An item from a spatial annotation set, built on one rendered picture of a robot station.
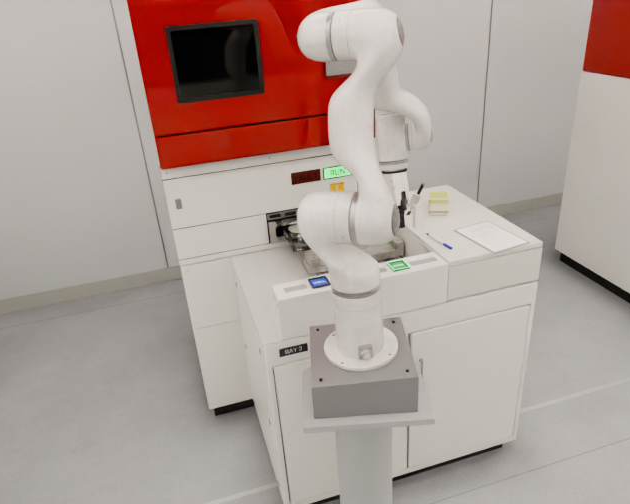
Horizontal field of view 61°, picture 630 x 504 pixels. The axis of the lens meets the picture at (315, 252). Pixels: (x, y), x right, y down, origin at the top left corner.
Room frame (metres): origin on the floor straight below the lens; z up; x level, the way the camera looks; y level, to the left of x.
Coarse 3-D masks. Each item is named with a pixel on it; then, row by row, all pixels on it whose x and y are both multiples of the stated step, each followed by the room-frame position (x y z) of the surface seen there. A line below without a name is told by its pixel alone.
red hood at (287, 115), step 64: (128, 0) 1.81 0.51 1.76; (192, 0) 1.86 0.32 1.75; (256, 0) 1.91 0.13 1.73; (320, 0) 1.97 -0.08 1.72; (192, 64) 1.85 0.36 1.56; (256, 64) 1.91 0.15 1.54; (320, 64) 1.96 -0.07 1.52; (192, 128) 1.84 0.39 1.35; (256, 128) 1.90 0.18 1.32; (320, 128) 1.96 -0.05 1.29
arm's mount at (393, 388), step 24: (312, 336) 1.18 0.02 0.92; (312, 360) 1.08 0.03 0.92; (408, 360) 1.04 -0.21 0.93; (312, 384) 0.99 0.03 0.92; (336, 384) 0.98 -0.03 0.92; (360, 384) 0.98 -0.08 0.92; (384, 384) 0.98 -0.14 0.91; (408, 384) 0.98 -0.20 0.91; (336, 408) 0.98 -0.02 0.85; (360, 408) 0.98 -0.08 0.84; (384, 408) 0.98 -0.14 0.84; (408, 408) 0.98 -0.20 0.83
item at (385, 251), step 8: (360, 248) 1.77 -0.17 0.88; (368, 248) 1.77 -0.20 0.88; (376, 248) 1.76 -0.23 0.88; (384, 248) 1.76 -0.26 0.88; (392, 248) 1.75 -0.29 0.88; (376, 256) 1.72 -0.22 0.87; (384, 256) 1.72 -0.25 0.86; (392, 256) 1.73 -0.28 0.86; (304, 264) 1.71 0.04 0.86; (320, 264) 1.67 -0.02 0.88; (312, 272) 1.65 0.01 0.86
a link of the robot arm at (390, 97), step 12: (396, 72) 1.40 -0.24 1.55; (384, 84) 1.38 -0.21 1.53; (396, 84) 1.41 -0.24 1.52; (384, 96) 1.40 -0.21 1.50; (396, 96) 1.41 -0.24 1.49; (408, 96) 1.44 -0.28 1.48; (384, 108) 1.42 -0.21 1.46; (396, 108) 1.41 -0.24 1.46; (408, 108) 1.41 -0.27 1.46; (420, 108) 1.43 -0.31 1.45; (420, 120) 1.42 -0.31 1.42; (408, 132) 1.47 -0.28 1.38; (420, 132) 1.44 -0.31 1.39; (420, 144) 1.46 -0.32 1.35
